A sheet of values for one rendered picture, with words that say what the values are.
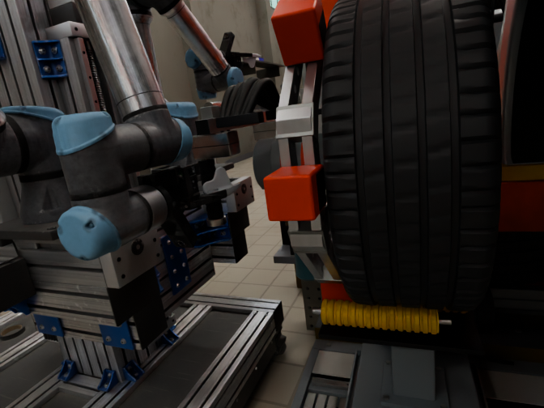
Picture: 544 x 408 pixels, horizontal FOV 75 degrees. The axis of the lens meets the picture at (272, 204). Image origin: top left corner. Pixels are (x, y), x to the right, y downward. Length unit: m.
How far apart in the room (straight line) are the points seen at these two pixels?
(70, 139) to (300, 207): 0.32
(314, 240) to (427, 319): 0.32
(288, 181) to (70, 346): 1.06
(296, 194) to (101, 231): 0.27
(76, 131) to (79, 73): 0.57
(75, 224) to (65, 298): 0.41
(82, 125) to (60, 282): 0.46
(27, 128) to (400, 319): 0.84
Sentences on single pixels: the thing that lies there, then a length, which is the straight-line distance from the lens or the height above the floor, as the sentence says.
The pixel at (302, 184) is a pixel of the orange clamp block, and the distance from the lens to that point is 0.51.
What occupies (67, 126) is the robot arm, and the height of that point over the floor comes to 0.99.
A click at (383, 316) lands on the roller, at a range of 0.83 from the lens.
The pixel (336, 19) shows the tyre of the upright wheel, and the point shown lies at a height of 1.11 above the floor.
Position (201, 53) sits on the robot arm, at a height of 1.20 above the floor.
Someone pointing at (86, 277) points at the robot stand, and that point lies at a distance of 0.83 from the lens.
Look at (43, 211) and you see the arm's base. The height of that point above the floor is 0.84.
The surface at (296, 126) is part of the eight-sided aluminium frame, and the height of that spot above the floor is 0.95.
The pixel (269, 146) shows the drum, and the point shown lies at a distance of 0.86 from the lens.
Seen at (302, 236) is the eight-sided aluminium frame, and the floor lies 0.76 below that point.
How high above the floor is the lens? 0.98
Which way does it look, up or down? 14 degrees down
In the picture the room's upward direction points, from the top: 8 degrees counter-clockwise
